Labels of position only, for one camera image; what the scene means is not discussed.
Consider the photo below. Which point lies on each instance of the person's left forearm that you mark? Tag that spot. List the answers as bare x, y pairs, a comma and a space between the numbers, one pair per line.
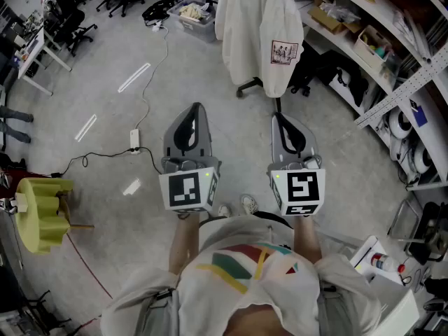
183, 243

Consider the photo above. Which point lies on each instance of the white bottle red blue label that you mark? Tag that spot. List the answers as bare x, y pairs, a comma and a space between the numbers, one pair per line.
384, 262

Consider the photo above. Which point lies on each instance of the cream storage basket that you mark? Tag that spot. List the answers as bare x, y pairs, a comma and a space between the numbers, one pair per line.
367, 49

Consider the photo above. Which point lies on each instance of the white clothes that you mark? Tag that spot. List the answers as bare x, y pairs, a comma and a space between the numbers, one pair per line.
252, 30

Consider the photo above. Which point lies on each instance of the white shelving rack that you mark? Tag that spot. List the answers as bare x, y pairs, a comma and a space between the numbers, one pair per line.
402, 89

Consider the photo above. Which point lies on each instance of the beige rags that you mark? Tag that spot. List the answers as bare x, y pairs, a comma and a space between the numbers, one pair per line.
192, 12

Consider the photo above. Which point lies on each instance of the white cabinet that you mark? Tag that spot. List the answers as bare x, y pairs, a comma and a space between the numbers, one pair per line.
395, 310

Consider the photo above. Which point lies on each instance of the white round robot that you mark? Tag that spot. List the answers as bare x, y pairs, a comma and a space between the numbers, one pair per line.
399, 124
418, 157

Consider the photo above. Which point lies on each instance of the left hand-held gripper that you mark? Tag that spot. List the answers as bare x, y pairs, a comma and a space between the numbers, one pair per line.
182, 191

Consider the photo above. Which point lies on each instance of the person's shoe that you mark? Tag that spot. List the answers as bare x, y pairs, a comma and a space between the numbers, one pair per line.
224, 210
249, 204

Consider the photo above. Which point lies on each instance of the open cardboard box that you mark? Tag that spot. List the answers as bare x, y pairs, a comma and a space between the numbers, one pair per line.
325, 19

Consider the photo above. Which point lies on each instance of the white tray box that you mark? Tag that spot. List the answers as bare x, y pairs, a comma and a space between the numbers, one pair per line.
364, 257

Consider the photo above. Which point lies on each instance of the black machine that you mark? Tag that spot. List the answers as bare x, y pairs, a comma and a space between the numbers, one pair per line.
430, 229

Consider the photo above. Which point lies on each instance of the person's left shoe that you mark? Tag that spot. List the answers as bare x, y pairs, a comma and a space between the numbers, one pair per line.
224, 210

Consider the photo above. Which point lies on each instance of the small white socket block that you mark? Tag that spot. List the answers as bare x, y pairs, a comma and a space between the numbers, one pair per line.
158, 26

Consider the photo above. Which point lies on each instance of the person's right forearm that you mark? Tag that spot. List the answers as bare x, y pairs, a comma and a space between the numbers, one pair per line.
306, 236

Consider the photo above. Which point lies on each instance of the white desk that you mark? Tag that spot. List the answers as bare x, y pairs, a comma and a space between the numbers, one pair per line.
35, 52

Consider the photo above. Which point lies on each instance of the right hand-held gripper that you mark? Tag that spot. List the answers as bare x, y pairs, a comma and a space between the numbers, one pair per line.
302, 187

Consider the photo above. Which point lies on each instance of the long white power strip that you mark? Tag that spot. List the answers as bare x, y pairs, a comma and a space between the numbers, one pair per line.
135, 140

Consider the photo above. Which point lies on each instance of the clear plastic bin with rags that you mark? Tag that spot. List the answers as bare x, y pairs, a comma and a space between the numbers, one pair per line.
196, 30

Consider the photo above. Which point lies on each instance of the black swivel chair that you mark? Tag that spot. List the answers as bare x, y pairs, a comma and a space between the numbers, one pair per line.
249, 84

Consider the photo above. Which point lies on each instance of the thin wooden stick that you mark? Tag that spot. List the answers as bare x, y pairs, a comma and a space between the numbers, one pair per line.
82, 227

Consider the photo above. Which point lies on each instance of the person's right shoe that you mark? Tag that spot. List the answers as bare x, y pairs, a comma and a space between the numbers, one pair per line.
249, 204

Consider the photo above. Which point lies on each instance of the person's white patterned shirt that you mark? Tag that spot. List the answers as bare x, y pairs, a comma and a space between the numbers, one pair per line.
210, 292

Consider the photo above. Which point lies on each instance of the black bag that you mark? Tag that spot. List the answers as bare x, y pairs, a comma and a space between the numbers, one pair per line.
350, 79

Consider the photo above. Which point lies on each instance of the blue card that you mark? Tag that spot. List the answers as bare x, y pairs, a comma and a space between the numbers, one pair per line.
419, 113

